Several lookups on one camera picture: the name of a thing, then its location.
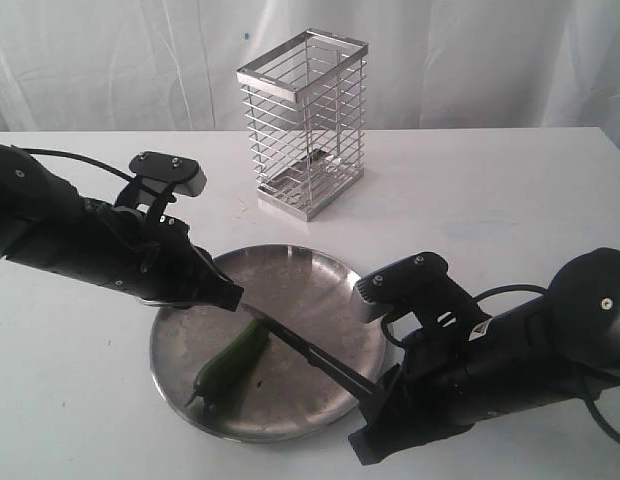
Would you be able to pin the metal wire utensil holder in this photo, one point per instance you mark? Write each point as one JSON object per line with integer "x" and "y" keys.
{"x": 304, "y": 106}

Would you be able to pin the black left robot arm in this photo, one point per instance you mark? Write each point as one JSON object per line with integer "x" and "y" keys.
{"x": 40, "y": 214}

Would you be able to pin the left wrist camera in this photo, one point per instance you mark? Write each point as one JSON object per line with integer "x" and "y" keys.
{"x": 161, "y": 176}

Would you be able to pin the black knife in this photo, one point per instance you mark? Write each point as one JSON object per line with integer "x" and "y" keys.
{"x": 349, "y": 379}

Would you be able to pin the round steel plate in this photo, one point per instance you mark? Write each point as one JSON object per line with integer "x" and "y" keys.
{"x": 283, "y": 396}

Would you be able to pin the green cucumber piece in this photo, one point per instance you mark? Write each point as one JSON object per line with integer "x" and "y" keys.
{"x": 218, "y": 376}

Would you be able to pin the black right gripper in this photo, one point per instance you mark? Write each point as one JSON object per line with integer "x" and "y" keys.
{"x": 439, "y": 390}

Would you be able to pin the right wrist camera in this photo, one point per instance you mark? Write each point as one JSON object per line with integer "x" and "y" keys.
{"x": 418, "y": 284}

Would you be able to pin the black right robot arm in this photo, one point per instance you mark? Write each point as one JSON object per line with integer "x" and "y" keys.
{"x": 564, "y": 344}

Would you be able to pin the white backdrop curtain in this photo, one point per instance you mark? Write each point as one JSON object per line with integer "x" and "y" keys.
{"x": 170, "y": 65}

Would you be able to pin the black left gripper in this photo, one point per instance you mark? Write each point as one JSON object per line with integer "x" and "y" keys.
{"x": 123, "y": 249}

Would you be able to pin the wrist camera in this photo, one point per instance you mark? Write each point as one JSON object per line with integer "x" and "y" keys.
{"x": 161, "y": 176}
{"x": 418, "y": 284}

